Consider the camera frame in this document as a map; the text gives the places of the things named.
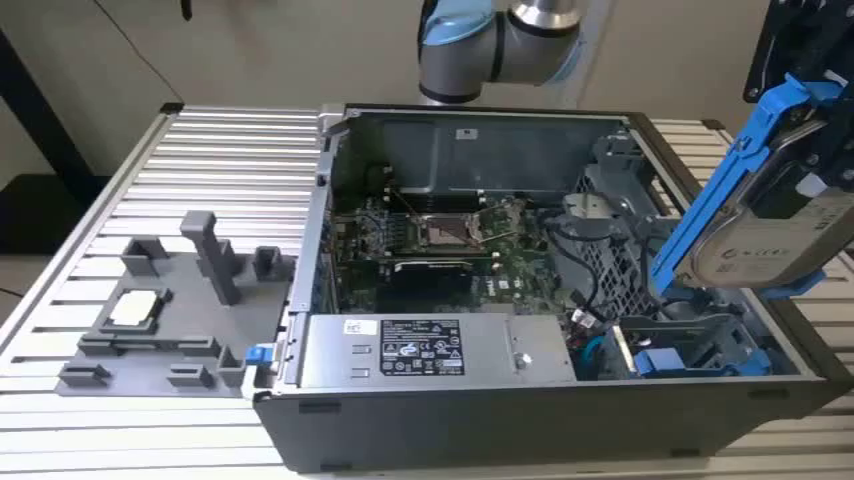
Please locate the hard disk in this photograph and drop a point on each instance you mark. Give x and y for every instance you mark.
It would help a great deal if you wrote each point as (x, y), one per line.
(754, 250)

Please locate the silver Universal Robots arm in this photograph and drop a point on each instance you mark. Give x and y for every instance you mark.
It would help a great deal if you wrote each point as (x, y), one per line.
(460, 55)

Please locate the perforated metal disk bay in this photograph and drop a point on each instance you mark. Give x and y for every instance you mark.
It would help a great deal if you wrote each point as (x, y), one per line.
(600, 260)

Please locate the blue disk carrier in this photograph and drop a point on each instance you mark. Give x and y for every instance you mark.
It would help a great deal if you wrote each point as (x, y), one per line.
(656, 361)

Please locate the green motherboard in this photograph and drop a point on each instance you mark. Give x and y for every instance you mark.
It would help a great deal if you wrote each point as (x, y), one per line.
(527, 255)

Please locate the grey metal cover plate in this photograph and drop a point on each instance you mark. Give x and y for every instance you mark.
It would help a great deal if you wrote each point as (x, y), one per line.
(414, 155)

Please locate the CPU socket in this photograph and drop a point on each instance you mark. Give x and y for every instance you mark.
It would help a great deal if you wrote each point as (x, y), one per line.
(440, 232)

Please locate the black graphics card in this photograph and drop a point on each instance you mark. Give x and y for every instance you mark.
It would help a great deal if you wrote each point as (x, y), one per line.
(427, 285)

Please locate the black open PC case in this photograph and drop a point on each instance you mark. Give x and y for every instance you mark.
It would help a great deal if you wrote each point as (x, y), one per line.
(467, 430)

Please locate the silver power supply unit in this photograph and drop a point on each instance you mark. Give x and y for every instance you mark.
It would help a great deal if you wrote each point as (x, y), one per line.
(333, 350)

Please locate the small black hanging object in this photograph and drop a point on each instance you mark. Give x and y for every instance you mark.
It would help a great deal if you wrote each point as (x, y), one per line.
(185, 10)

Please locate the blue case latch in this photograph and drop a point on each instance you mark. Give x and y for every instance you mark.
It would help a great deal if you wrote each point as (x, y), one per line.
(256, 355)

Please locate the grey parts rack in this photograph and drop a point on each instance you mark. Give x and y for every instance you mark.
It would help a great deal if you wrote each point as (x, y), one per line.
(187, 320)

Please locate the silver CPU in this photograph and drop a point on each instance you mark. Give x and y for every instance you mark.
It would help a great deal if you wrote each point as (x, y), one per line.
(136, 306)

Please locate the black furniture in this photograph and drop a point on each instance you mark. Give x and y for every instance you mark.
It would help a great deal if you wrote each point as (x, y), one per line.
(40, 210)

